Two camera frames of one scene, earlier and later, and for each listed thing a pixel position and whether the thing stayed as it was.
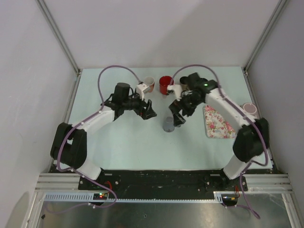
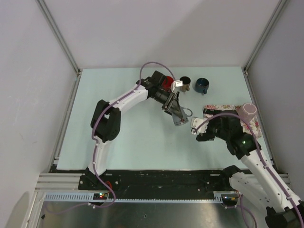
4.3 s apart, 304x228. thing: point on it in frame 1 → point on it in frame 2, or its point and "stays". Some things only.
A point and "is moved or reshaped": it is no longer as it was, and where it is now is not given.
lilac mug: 250,108 stays
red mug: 164,81 stays
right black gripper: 176,107 → 207,136
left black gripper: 146,115 → 175,108
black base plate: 158,180 stays
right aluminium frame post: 279,7 stays
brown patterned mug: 184,80 stays
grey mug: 168,124 is moved or reshaped
